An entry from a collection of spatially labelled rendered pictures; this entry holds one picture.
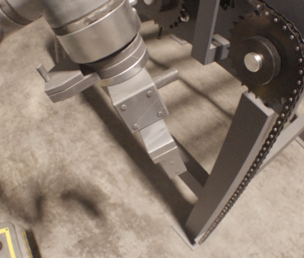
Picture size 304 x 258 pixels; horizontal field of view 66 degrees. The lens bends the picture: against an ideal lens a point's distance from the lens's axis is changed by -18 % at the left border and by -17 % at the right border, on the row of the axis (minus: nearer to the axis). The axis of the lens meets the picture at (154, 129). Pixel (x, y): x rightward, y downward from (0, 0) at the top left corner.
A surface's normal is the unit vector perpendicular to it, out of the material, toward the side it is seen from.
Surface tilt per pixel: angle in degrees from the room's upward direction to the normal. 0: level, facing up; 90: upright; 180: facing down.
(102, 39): 84
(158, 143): 24
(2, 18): 108
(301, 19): 90
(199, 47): 90
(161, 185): 0
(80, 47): 96
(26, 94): 0
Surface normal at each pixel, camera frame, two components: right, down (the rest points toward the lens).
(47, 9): -0.41, 0.78
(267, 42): 0.19, -0.52
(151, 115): 0.30, 0.65
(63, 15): -0.17, 0.79
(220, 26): -0.80, 0.40
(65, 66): -0.34, -0.61
